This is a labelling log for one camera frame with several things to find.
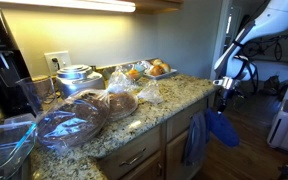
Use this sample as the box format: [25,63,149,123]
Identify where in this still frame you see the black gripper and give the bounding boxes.
[216,87,235,114]

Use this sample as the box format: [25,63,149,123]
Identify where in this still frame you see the blue terry cloth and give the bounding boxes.
[205,106,241,149]

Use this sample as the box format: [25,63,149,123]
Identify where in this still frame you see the wooden drawer front with hook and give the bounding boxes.
[165,96,209,143]

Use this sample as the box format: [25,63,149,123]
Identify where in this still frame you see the grey hanging towel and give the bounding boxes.
[182,110,210,167]

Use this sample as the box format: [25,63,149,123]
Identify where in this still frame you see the dark bag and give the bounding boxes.
[261,74,282,96]

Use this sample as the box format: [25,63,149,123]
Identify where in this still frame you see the white tray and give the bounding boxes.
[143,67,179,81]

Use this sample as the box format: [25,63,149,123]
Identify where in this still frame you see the white air conditioner unit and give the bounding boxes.
[266,98,288,153]

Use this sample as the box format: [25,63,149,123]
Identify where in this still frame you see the blue hanging towel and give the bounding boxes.
[165,127,205,180]

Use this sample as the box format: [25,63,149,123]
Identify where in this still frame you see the yellow onion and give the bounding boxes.
[150,64,165,77]
[160,62,172,74]
[151,58,164,67]

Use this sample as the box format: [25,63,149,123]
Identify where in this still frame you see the clear plastic bag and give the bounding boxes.
[136,79,165,105]

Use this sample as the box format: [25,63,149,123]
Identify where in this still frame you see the bicycle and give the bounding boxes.
[241,32,285,63]

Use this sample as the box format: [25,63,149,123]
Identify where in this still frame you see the glass bowl with orange fruit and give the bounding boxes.
[123,62,149,82]

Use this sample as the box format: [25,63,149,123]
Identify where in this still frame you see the small bagged brown bread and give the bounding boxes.
[106,67,140,123]

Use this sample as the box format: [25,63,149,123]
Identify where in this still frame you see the wooden upper cabinets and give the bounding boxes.
[129,0,185,15]

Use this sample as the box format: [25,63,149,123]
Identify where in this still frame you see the large bagged brown bread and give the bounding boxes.
[35,88,111,152]

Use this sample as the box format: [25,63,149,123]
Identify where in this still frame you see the under-cabinet light strip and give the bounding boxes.
[0,0,137,14]

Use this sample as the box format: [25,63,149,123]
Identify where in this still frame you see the glass measuring pitcher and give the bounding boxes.
[15,75,59,116]

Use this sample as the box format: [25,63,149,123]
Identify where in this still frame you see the black soda maker machine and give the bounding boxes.
[0,1,34,120]

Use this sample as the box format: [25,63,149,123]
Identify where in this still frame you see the clear glass bowl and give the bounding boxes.
[0,120,39,176]

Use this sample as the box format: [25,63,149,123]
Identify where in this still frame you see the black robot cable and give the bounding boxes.
[231,19,288,95]

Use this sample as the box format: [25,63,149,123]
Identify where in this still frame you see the metal cabinet door handle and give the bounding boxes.
[156,162,164,178]

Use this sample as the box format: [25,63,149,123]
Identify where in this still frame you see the wooden drawer front with handle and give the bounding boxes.
[98,124,164,180]

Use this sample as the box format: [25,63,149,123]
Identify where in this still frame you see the metal drawer handle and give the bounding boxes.
[118,147,148,168]

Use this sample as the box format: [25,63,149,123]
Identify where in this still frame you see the white wall outlet plate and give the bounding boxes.
[43,50,73,76]

